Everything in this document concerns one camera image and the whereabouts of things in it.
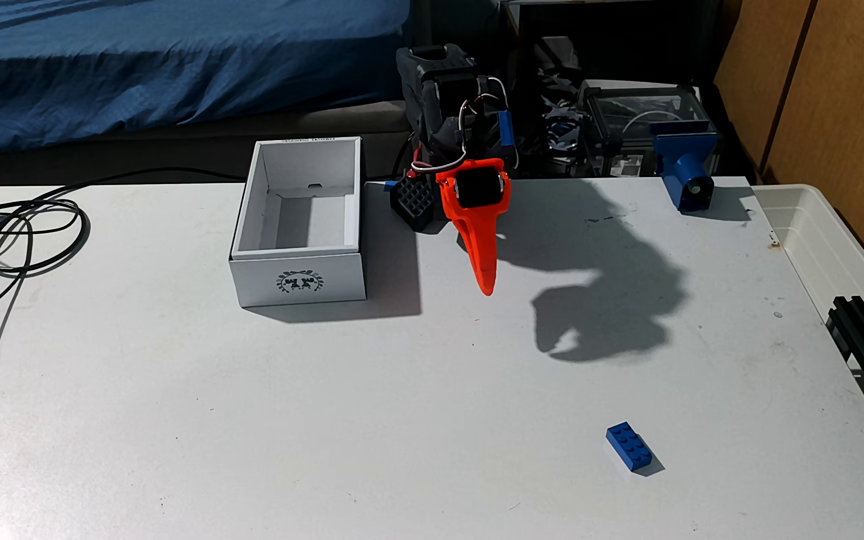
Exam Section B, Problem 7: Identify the grey servo cable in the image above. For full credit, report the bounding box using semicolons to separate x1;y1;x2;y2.
411;75;514;175

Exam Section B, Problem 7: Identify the brown wooden wardrobe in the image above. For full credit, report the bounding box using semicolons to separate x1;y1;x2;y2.
713;0;864;305

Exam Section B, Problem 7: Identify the transparent enclosure black frame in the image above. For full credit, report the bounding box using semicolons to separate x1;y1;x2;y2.
578;78;703;179

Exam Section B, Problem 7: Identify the blue toy brick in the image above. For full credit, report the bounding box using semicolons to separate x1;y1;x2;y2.
606;421;654;473

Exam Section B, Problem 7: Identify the blue bed sheet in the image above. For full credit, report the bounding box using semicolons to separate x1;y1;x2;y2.
0;0;412;157

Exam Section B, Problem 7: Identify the white cardboard box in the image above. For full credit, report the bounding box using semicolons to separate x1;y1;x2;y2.
228;135;367;309

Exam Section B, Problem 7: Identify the black gridded clamp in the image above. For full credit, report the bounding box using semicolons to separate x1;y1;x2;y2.
390;174;435;232

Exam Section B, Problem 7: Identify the grey bed base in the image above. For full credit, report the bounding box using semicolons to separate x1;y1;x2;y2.
0;101;412;187

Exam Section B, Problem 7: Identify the blue printed mount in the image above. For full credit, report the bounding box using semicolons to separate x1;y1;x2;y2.
651;120;720;213

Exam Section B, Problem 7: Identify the white plastic bin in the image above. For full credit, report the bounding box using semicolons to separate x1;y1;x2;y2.
750;183;864;354

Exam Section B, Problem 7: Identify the black cable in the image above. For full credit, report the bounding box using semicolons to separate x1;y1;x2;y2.
0;166;247;436

